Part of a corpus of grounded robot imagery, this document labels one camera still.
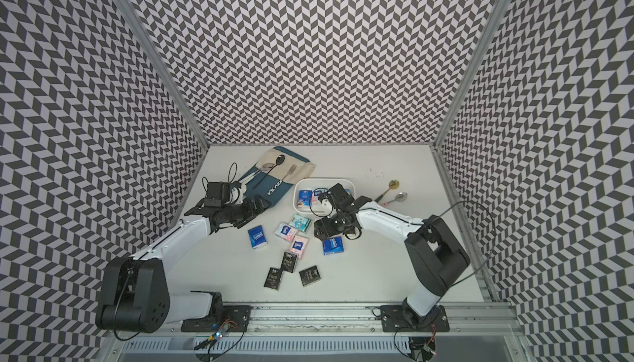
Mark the black tissue pack middle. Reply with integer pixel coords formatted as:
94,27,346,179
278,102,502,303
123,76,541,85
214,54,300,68
281,251,298,273

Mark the black tissue pack left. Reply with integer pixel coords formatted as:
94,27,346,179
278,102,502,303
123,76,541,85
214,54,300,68
264,267,283,290

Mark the black metal spoon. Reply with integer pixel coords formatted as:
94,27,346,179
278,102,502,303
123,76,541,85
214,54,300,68
254,154,286,189

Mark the blue Vinda tissue pack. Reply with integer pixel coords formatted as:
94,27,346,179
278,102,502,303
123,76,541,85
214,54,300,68
297,190,312,208

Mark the pink tissue pack lower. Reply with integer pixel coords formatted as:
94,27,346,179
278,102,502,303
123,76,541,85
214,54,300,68
288,235,309,259

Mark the patterned handle fork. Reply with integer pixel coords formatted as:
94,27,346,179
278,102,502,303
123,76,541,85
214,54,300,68
267,164,297,195

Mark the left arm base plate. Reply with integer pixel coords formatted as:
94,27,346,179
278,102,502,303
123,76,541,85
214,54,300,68
181,304,253,334

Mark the aluminium front rail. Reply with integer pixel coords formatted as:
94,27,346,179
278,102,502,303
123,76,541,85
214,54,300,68
106,301,523,338

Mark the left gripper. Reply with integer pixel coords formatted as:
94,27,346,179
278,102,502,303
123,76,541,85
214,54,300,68
222,194,272,228

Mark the black tissue pack right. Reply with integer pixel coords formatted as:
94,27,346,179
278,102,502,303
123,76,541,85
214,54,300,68
299,266,321,287

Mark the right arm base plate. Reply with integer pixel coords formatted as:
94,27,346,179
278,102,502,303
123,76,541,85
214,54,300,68
379,304,450,333

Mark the white storage box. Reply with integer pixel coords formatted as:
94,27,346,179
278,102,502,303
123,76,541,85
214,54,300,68
292,178,356,216

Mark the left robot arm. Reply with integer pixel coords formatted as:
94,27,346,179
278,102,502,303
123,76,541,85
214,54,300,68
96,195,272,333

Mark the white handled spoon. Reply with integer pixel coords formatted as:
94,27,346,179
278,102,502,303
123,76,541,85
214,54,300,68
239,163,275,185

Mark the pink handled spoon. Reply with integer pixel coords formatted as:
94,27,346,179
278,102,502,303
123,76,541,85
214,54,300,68
382,192,408,207

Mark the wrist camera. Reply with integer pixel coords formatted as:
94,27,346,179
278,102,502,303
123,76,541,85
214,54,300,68
327,183,372,213
185,182,231,218

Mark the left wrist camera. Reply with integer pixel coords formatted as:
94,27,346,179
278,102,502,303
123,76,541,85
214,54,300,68
185,182,231,218

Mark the black tissue pack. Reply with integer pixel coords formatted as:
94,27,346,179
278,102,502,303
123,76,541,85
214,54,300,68
281,251,298,273
299,266,321,287
264,267,283,290

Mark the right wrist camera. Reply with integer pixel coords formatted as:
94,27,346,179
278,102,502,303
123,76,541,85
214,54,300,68
327,183,372,213

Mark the pink blue tissue pack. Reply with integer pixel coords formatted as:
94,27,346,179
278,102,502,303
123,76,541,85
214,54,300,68
274,223,299,242

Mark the teal serving tray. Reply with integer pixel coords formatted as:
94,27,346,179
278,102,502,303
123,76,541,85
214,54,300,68
238,162,295,206

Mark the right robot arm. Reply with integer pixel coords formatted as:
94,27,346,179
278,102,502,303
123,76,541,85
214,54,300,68
314,197,471,330

